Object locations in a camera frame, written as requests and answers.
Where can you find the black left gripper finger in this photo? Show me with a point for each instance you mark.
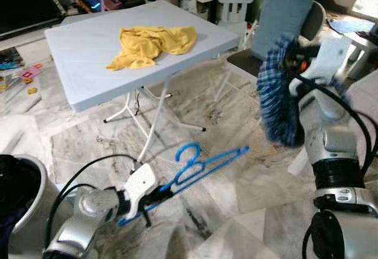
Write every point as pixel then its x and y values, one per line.
pixel 146 217
pixel 166 193

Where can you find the blue plastic hanger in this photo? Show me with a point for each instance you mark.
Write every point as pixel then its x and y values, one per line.
pixel 204 167

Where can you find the blue plaid shirt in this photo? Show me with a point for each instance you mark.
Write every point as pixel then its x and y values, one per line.
pixel 274 105

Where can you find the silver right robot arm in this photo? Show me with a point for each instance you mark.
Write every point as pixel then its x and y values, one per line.
pixel 336 153

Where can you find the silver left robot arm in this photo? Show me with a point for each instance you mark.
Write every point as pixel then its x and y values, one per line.
pixel 88 212

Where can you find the grey folding chair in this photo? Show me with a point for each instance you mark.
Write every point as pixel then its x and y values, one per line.
pixel 242 61

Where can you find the blue paper sheet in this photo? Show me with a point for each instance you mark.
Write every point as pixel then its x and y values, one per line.
pixel 348 26

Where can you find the grey round laundry basket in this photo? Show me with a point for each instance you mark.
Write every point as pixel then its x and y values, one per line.
pixel 32 176

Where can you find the white folding table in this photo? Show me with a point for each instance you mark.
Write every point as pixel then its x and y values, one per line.
pixel 88 64

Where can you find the yellow shirt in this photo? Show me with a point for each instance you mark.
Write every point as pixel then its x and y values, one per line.
pixel 147 43

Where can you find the small orange toy piece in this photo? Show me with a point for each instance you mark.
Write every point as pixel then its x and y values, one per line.
pixel 31 90

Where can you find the pink toy card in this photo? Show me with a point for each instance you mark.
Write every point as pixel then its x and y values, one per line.
pixel 29 74

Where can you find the colourful picture book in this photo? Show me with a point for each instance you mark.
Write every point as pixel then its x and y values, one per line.
pixel 10 58

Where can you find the black television screen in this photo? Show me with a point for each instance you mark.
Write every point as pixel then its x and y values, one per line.
pixel 26 2

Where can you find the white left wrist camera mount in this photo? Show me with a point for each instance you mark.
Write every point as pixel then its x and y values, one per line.
pixel 140 183

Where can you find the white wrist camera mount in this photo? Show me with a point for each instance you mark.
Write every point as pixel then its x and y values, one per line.
pixel 140 183
pixel 331 58

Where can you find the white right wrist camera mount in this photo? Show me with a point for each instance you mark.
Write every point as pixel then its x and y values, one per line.
pixel 331 58

